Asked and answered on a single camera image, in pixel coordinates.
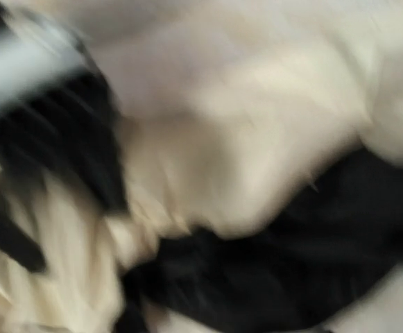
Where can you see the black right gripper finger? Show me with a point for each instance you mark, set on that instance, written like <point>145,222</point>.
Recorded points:
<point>56,110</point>

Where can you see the beige folding umbrella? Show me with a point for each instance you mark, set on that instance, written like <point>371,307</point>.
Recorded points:
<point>262,153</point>

